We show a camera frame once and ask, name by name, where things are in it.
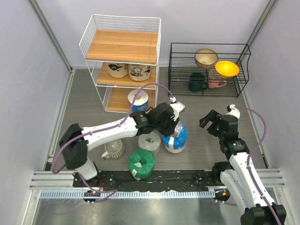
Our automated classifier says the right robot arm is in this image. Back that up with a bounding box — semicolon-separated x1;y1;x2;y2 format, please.
199;105;286;225

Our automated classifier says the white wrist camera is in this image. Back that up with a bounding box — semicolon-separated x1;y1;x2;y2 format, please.
226;104;240;119
170;97;185;121

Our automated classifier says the black wire rack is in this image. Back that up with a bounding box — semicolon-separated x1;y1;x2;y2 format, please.
168;42;251;98

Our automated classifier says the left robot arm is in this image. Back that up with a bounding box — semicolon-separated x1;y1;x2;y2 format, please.
57;102;185;187

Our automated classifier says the blue white plastic-wrapped roll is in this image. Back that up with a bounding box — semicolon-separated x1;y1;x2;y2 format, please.
162;121;187;153

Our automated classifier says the white wire wooden shelf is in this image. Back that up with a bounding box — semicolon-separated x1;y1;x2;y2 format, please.
79;14;161;113

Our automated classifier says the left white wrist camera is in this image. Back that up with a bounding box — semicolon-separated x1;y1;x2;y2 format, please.
170;97;185;121

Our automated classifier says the slotted cable duct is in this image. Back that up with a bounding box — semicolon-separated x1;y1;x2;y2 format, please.
40;189;215;199

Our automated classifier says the brown paper roll with cartoon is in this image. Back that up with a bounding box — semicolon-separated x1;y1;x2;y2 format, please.
128;64;151;82

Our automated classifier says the pink mug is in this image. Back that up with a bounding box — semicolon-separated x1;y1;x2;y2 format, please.
208;69;227;89

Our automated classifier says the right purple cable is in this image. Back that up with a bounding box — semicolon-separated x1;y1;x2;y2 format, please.
215;105;282;225

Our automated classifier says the dark green mug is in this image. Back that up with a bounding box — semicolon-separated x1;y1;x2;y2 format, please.
188;72;209;92

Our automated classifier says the yellow bowl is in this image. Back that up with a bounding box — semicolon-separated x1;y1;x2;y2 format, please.
215;60;240;78

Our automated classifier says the grey ribbed mug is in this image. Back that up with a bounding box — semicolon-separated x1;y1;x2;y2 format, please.
101;139;125;159

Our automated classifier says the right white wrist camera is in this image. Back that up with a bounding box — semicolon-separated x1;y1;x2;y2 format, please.
226;104;240;119

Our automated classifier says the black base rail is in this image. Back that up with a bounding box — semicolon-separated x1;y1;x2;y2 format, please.
87;170;223;192

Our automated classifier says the white roll blue wrapper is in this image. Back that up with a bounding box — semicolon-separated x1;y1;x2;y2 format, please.
127;89;149;112

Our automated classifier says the brown glass bowl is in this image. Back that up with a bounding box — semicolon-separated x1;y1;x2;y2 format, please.
195;49;218;69

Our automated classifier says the green wrapped paper roll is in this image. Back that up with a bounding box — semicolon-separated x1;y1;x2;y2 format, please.
128;149;156;180

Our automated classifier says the grey paper towel roll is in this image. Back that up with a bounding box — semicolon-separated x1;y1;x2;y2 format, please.
138;131;161;156

